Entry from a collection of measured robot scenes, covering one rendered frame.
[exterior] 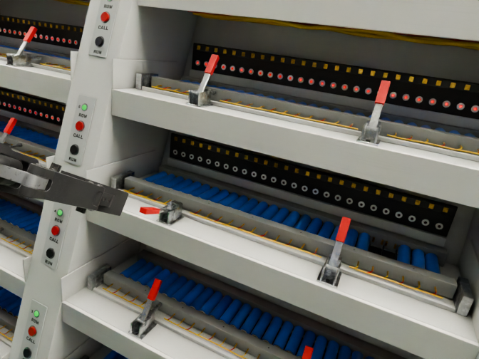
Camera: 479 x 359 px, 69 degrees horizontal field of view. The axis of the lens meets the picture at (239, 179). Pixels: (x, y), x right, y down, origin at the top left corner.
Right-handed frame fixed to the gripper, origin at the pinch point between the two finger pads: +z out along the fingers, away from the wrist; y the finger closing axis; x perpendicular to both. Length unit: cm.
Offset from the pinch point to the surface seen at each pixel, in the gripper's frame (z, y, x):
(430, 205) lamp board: 29, 38, 15
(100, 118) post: 13.4, -16.5, 12.1
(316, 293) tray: 17.0, 25.9, -3.0
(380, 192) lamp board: 28.8, 30.3, 15.3
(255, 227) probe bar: 22.0, 13.6, 2.9
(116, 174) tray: 21.2, -15.4, 4.2
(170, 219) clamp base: 17.0, 1.2, -0.2
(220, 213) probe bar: 21.7, 7.1, 3.3
